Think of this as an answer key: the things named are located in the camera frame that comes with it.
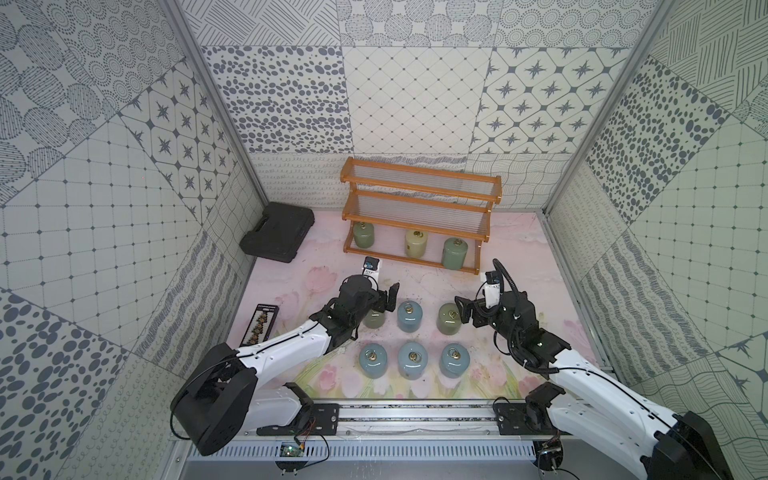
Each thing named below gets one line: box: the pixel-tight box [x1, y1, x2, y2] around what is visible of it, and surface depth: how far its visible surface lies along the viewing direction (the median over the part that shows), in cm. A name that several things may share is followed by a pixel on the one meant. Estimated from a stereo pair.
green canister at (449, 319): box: [436, 302, 462, 336], surface depth 88 cm
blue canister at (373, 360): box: [359, 342, 389, 379], surface depth 79 cm
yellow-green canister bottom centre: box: [405, 229, 428, 258], surface depth 103 cm
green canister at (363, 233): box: [353, 221, 375, 248], surface depth 106 cm
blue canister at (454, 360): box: [439, 342, 471, 379], surface depth 79 cm
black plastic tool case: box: [239, 202, 315, 263], surface depth 110 cm
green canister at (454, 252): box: [442, 237, 468, 270], surface depth 100 cm
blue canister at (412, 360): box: [398, 341, 429, 381], surface depth 78 cm
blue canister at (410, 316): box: [397, 300, 423, 334], surface depth 88 cm
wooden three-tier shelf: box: [340, 157, 503, 275], surface depth 103 cm
